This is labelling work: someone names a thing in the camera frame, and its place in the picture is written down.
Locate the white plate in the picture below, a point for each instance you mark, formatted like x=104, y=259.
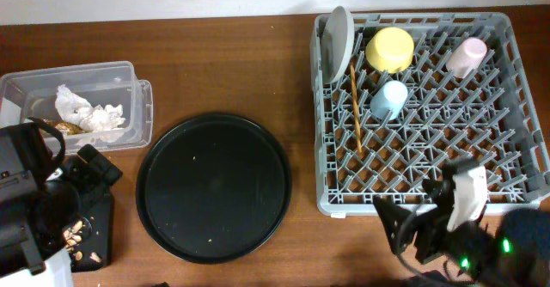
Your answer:
x=337, y=44

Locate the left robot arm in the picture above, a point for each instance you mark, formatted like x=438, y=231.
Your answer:
x=32, y=247

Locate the gold foil wrapper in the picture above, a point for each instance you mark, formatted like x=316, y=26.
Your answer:
x=66, y=128

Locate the pink cup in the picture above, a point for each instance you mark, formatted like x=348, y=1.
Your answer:
x=467, y=57

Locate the grey plastic dishwasher rack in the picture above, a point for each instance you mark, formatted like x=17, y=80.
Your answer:
x=488, y=115

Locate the white tissue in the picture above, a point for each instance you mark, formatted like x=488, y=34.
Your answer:
x=74, y=109

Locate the food scraps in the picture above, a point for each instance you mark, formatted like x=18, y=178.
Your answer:
x=76, y=235

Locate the black round tray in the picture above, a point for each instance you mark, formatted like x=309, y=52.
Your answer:
x=213, y=188

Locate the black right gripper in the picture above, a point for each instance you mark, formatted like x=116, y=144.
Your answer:
x=425, y=240

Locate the wooden chopstick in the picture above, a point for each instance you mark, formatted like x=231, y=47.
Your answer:
x=355, y=106

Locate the yellow bowl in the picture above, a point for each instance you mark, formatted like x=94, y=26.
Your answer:
x=391, y=49

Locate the clear plastic waste bin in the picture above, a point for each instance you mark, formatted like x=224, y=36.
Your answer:
x=106, y=104

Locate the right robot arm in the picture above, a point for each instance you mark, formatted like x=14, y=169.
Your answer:
x=517, y=254

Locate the black rectangular bin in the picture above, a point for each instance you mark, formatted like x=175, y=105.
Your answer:
x=99, y=251

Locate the light blue cup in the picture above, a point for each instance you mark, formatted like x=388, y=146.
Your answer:
x=389, y=100

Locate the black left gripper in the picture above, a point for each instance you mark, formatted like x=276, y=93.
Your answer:
x=92, y=220

